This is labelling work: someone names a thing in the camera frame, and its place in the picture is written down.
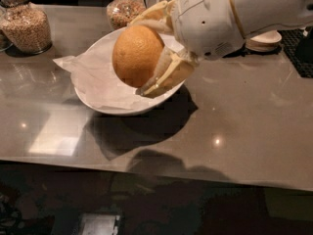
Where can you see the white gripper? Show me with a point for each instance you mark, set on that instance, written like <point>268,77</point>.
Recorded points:
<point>205,24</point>

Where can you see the orange fruit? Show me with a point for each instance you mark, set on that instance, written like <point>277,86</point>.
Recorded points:
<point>135,55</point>

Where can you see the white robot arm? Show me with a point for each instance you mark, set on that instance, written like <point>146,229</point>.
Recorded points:
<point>259,16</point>

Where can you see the white tilted bowl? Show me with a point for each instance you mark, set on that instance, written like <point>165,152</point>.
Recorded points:
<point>98,103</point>

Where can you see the glass cereal jar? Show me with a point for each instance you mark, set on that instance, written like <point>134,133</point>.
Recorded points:
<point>121,12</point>

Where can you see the white paper liner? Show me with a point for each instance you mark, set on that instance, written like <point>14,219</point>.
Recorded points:
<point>94,79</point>

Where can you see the short stack paper bowls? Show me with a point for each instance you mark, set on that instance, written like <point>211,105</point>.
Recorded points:
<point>264,42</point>

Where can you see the large glass grain jar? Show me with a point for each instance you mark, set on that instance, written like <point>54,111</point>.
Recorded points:
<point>26,26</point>

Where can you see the glass jar at left edge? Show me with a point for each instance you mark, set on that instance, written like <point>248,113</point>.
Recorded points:
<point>5,43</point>

